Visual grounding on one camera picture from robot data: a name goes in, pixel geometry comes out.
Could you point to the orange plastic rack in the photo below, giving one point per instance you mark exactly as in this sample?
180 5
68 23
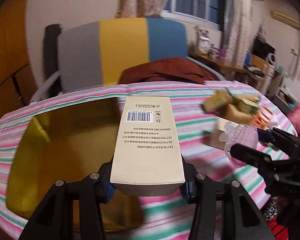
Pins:
263 118

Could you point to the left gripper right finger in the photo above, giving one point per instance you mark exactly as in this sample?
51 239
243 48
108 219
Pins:
241 218

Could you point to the tan sponge block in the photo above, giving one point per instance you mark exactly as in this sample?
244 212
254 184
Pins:
233 114

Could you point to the purple box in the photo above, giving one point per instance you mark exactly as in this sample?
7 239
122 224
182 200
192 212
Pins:
220 54

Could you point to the gold metal tin box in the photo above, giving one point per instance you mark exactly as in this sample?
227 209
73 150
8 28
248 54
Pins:
68 143

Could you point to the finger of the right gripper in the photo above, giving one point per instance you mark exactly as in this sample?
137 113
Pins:
248 155
278 138

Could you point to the air conditioner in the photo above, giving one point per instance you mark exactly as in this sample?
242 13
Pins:
285 18

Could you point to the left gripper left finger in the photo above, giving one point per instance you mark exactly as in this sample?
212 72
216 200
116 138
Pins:
53 218

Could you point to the window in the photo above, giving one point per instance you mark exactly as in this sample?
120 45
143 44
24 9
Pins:
205 13

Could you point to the beige carton with drawing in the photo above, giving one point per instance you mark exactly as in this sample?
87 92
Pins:
218 136

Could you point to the cracker pack upright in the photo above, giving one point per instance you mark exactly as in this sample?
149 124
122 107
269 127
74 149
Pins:
219 100

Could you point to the small green box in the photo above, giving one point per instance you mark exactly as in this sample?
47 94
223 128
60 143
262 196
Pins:
247 106

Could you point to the white box with items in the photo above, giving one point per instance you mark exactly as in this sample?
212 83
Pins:
203 44

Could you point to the wooden side desk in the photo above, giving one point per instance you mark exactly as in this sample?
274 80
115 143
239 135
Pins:
228 71

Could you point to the beige carton with barcode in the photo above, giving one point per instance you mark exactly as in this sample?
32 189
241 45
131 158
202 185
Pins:
147 161

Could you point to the wooden chair with cushion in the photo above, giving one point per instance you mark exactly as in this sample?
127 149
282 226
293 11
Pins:
259 72

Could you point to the curtain right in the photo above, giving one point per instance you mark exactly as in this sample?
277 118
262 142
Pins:
236 32

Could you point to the striped tablecloth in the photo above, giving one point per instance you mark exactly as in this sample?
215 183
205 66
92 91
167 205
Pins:
165 217

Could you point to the wooden wardrobe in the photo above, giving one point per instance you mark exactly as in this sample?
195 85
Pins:
17 83

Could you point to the dark red jacket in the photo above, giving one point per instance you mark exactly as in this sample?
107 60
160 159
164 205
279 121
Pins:
173 69

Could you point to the small white fan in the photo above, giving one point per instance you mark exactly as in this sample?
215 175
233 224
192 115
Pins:
271 59

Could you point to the black rolled mat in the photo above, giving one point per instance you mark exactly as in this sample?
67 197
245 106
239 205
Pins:
50 57

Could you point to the grey yellow blue chair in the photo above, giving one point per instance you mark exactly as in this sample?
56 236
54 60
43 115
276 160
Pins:
95 54

